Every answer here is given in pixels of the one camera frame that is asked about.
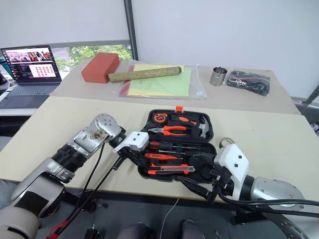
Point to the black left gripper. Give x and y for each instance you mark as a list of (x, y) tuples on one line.
[(130, 154)]

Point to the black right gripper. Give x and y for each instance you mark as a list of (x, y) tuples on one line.
[(223, 181)]

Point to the orange voltage tester pen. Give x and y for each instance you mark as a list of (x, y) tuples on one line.
[(159, 156)]

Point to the orange black utility knife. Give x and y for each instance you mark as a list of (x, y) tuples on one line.
[(169, 169)]

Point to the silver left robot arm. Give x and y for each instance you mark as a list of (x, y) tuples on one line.
[(74, 152)]

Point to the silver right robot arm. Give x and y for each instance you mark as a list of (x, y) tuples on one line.
[(274, 191)]

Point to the black tool case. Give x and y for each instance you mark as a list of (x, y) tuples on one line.
[(179, 140)]

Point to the orange plastic latch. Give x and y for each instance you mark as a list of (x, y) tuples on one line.
[(179, 108)]

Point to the orange black tape measure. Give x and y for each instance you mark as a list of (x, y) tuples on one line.
[(160, 117)]

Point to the steel claw hammer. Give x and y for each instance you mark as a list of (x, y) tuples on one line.
[(204, 128)]

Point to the dark rounded shape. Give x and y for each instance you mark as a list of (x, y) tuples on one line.
[(197, 230)]

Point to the green paper sheet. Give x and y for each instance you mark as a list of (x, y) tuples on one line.
[(162, 85)]

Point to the rolled speckled mat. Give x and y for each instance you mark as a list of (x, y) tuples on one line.
[(144, 73)]

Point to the clear plastic bag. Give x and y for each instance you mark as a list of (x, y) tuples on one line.
[(198, 87)]

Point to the yellow paper sheet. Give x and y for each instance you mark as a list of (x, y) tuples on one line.
[(139, 67)]

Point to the shiny metal cup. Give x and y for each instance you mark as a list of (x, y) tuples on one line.
[(218, 76)]

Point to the red rectangular box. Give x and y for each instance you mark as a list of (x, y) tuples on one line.
[(98, 68)]

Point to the black metal stand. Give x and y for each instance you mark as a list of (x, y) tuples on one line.
[(312, 95)]

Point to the open laptop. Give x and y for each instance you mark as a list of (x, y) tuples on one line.
[(32, 67)]

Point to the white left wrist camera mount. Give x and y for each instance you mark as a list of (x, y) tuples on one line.
[(135, 140)]

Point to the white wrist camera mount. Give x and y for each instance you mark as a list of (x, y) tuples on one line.
[(135, 140), (234, 161)]

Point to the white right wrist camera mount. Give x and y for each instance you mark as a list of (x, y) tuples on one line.
[(234, 161)]

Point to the black table frame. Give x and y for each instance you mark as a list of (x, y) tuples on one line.
[(139, 196)]

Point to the dark window frame post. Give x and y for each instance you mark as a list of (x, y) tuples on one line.
[(130, 30)]

